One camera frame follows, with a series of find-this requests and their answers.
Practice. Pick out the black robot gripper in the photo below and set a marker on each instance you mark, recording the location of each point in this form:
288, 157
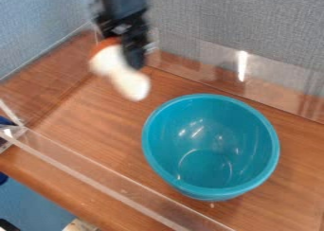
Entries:
132, 29

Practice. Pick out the white plush mushroom orange cap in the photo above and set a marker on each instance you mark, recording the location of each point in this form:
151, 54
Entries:
107, 63

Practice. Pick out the blue plastic bowl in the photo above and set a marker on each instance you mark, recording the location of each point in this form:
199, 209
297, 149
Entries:
210, 145

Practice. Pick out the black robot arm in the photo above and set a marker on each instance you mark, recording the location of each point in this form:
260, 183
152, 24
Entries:
122, 8

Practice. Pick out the clear acrylic left barrier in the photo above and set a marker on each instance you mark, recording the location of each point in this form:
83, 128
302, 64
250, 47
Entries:
23, 47

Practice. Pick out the clear acrylic barrier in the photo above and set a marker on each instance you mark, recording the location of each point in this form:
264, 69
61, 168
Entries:
148, 202
23, 47
284, 86

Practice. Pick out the clear acrylic back barrier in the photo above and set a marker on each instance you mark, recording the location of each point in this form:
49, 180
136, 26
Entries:
284, 86

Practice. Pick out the blue object at left edge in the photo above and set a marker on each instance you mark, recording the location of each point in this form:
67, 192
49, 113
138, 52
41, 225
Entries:
4, 121

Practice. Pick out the clear acrylic front barrier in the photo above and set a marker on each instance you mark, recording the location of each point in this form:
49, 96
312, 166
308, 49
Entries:
148, 202

